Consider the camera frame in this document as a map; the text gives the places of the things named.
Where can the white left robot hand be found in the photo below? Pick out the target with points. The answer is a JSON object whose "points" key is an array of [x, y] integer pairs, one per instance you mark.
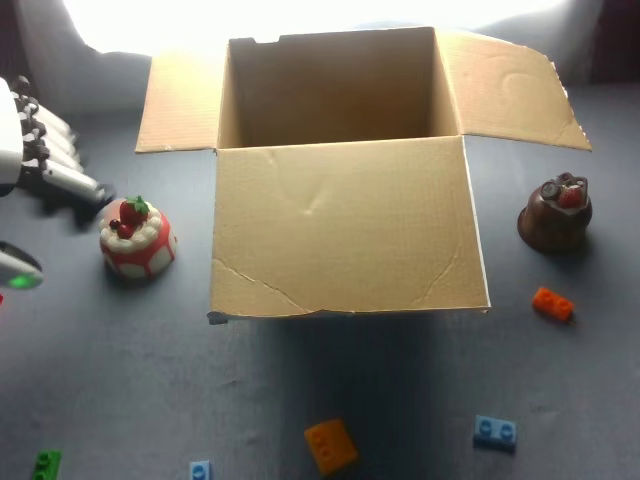
{"points": [[10, 150]]}

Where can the strawberry toy cake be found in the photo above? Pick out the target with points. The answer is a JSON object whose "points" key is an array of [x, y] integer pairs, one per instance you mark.
{"points": [[137, 245]]}

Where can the cardboard box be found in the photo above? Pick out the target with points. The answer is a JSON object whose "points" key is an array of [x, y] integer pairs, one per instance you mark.
{"points": [[345, 225]]}

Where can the chocolate toy cake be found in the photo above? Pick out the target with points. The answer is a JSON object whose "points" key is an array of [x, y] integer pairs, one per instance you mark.
{"points": [[555, 225]]}

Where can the grey table cloth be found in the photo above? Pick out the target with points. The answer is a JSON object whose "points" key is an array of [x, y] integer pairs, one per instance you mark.
{"points": [[125, 375]]}

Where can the green toy brick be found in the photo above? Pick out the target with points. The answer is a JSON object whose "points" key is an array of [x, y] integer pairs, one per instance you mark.
{"points": [[47, 465]]}

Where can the light blue toy brick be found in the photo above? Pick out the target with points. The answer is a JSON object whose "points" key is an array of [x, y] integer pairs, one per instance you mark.
{"points": [[495, 432], [201, 471]]}

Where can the orange tall toy brick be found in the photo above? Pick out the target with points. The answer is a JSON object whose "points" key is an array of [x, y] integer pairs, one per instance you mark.
{"points": [[330, 445]]}

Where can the orange flat toy brick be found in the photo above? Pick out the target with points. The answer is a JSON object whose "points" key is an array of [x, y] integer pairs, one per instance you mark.
{"points": [[552, 302]]}

